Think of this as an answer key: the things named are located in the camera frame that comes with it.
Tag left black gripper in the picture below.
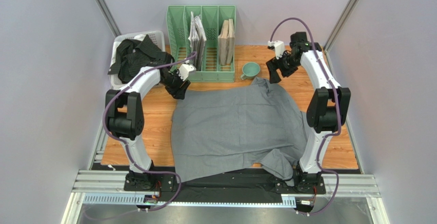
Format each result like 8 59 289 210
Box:
161 69 191 100

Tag grey long sleeve shirt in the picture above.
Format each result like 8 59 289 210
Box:
171 77 310 182

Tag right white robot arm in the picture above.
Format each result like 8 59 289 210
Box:
266 32 351 192

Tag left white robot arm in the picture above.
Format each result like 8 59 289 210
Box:
103 64 196 191

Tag teal cup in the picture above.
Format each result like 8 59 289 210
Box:
240 62 261 80

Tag brown books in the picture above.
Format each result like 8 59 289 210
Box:
217 18 235 66

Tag grey magazines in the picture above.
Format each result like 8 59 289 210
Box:
188 12 207 71

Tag white laundry basket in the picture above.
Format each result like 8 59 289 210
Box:
108 31 170 90

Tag black striped shirt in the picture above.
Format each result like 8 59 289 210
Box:
108 34 175 84

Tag green file organizer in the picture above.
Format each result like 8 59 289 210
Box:
166 5 236 83

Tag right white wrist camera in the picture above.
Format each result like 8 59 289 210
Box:
267 40 286 59

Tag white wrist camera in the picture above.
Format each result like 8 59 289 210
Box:
267 40 286 59
178 64 196 81

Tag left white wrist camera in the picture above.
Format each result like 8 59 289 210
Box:
178 64 196 81

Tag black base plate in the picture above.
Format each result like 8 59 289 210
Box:
92 166 326 203

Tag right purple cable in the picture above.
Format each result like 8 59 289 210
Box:
268 17 342 216

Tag aluminium frame rail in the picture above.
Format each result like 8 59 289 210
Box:
72 170 381 208

